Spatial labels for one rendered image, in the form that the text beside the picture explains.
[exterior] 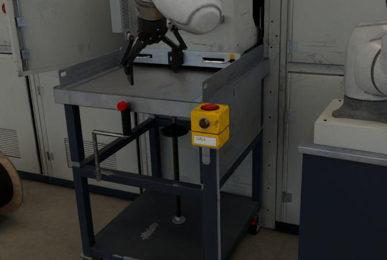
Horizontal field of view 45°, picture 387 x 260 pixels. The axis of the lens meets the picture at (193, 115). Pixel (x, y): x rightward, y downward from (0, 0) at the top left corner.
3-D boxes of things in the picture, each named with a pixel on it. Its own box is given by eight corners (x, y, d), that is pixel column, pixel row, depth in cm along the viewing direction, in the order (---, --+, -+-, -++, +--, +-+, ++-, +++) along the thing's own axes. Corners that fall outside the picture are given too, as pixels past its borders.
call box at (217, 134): (219, 150, 120) (218, 113, 117) (191, 146, 123) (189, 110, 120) (229, 139, 127) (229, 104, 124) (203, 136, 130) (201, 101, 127)
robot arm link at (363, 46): (378, 85, 147) (382, 15, 141) (418, 99, 130) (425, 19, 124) (332, 91, 143) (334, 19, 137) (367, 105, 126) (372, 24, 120)
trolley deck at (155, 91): (212, 121, 144) (212, 103, 143) (54, 103, 169) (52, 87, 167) (269, 72, 203) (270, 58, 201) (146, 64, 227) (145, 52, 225)
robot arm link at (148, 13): (127, -13, 115) (128, 7, 119) (141, 6, 109) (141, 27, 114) (161, -20, 118) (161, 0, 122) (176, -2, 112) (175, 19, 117)
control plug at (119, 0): (122, 33, 182) (118, -13, 177) (112, 33, 184) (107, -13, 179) (132, 30, 189) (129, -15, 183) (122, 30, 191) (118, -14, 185)
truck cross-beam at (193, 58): (240, 69, 177) (240, 53, 175) (120, 61, 199) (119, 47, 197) (244, 66, 182) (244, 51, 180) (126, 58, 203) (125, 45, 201)
